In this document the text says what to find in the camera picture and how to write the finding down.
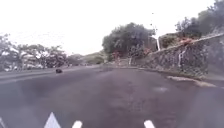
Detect large dark green tree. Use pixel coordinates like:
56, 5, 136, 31
101, 22, 157, 63

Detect grey asphalt road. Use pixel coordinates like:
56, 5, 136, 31
0, 65, 224, 128

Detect pale pole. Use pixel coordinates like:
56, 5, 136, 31
153, 28, 162, 52

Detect robot's own part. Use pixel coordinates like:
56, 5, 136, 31
143, 119, 156, 128
71, 120, 83, 128

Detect pale kerb strip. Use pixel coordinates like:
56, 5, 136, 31
166, 75, 218, 89

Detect row of trees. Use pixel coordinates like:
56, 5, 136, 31
0, 33, 84, 72

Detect stone retaining wall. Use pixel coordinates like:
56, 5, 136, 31
133, 32, 224, 78

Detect trees above wall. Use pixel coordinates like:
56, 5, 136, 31
159, 0, 224, 49

